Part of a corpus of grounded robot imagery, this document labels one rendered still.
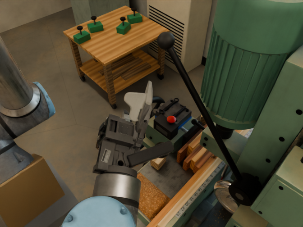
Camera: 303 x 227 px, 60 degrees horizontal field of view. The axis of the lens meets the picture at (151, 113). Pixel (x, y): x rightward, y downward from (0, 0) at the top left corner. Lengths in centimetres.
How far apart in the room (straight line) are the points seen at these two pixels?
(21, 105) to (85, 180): 107
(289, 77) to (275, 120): 10
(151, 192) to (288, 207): 42
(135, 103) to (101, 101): 184
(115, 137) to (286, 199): 32
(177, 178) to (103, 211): 56
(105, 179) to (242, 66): 33
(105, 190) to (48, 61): 254
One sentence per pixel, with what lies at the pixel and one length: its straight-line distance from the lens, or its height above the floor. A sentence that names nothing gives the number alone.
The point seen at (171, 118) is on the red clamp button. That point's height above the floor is 103.
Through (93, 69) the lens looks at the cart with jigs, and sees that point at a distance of 244.
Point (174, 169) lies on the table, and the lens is 91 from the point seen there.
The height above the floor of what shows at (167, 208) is 94.
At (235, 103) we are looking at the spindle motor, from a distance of 59.
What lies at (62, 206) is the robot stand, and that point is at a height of 55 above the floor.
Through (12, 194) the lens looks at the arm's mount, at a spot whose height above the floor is 79.
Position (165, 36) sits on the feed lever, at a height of 141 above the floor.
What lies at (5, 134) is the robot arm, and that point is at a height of 93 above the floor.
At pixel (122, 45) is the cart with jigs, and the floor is 53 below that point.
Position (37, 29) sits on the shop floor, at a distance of 353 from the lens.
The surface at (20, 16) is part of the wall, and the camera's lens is 367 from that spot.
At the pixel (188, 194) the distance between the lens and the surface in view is 82.
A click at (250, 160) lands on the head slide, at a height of 113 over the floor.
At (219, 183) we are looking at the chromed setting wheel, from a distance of 73.
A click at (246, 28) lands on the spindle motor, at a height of 146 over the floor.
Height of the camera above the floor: 169
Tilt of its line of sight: 49 degrees down
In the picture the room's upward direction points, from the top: straight up
